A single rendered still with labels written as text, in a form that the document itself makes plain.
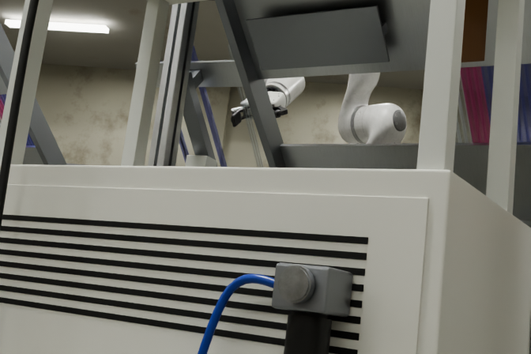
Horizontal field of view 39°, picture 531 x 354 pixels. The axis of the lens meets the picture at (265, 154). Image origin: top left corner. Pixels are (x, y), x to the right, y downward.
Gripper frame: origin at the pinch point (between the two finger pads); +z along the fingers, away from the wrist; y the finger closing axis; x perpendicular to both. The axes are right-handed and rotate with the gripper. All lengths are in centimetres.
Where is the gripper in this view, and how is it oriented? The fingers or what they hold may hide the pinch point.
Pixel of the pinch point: (249, 119)
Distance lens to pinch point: 193.8
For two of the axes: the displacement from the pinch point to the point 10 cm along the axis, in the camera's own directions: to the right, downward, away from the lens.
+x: 1.4, 9.2, 3.7
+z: -3.8, 4.0, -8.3
